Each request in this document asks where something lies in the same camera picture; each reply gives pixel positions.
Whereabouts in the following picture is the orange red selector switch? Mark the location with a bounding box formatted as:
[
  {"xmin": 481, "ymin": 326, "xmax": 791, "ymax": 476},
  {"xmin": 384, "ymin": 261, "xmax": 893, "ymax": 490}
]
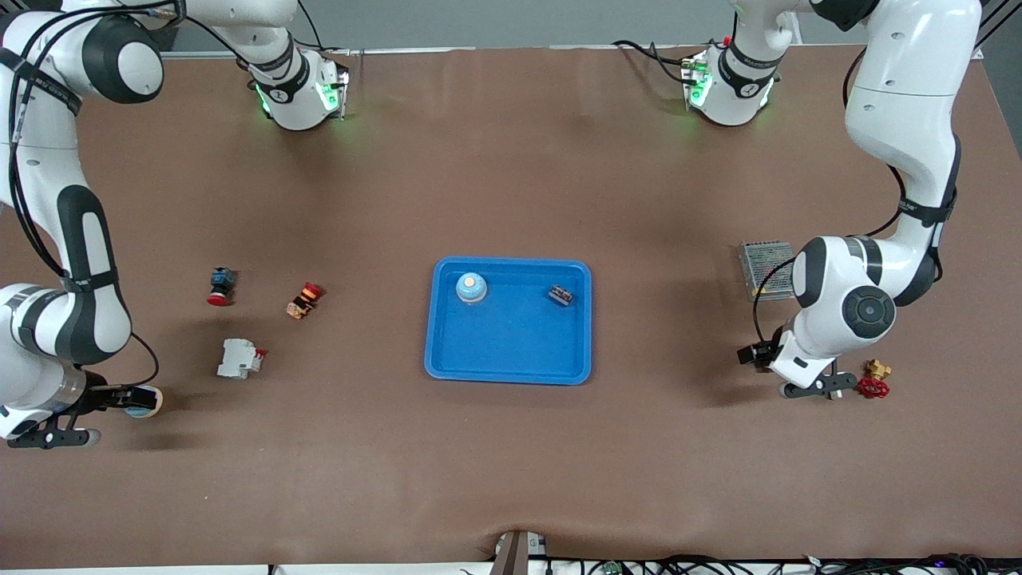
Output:
[{"xmin": 286, "ymin": 282, "xmax": 324, "ymax": 320}]

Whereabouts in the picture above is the blue plastic tray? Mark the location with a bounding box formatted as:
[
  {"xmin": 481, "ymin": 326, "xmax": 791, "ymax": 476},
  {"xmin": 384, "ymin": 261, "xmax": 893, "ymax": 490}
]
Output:
[{"xmin": 424, "ymin": 256, "xmax": 593, "ymax": 387}]

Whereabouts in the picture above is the black right arm base cable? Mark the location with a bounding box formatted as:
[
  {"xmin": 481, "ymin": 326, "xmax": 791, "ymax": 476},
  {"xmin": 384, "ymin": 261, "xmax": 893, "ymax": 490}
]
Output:
[{"xmin": 299, "ymin": 6, "xmax": 352, "ymax": 54}]

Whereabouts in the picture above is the white circuit breaker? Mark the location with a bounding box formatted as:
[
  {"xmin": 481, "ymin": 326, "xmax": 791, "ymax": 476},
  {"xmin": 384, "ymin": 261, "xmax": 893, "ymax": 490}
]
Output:
[{"xmin": 216, "ymin": 339, "xmax": 268, "ymax": 379}]

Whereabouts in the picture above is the black cable bundle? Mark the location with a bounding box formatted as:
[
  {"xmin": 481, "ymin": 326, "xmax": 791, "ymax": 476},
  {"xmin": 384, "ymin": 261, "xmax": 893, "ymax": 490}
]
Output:
[{"xmin": 551, "ymin": 553, "xmax": 1022, "ymax": 575}]

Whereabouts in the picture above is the brass valve red handwheel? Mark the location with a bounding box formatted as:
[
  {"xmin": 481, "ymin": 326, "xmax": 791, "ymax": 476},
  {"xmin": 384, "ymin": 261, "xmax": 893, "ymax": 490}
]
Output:
[{"xmin": 857, "ymin": 359, "xmax": 893, "ymax": 399}]

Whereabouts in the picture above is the aluminium frame profile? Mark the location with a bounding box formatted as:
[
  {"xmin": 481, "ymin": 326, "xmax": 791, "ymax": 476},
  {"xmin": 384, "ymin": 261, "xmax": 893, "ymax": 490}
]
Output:
[{"xmin": 980, "ymin": 0, "xmax": 1022, "ymax": 45}]

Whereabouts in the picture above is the red mushroom push button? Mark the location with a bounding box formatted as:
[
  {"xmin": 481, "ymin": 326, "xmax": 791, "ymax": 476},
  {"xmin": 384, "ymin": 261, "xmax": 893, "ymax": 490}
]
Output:
[{"xmin": 206, "ymin": 268, "xmax": 237, "ymax": 307}]

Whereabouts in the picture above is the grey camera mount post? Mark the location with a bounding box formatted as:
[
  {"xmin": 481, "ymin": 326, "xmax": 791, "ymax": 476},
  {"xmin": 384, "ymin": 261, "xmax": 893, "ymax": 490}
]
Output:
[{"xmin": 489, "ymin": 529, "xmax": 549, "ymax": 575}]

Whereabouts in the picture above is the black arm base cable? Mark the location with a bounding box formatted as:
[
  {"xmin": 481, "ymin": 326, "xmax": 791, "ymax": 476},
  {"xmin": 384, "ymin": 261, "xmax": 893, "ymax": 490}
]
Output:
[
  {"xmin": 612, "ymin": 38, "xmax": 695, "ymax": 85},
  {"xmin": 299, "ymin": 6, "xmax": 352, "ymax": 54}
]

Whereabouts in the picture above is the black left arm base cable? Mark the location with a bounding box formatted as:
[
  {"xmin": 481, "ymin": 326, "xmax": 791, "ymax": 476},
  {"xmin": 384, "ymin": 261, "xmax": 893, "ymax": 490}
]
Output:
[{"xmin": 612, "ymin": 38, "xmax": 695, "ymax": 85}]

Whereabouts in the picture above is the metal mesh power supply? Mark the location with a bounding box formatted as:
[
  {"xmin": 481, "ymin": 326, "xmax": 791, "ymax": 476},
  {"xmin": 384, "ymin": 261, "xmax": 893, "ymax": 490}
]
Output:
[{"xmin": 739, "ymin": 241, "xmax": 797, "ymax": 303}]

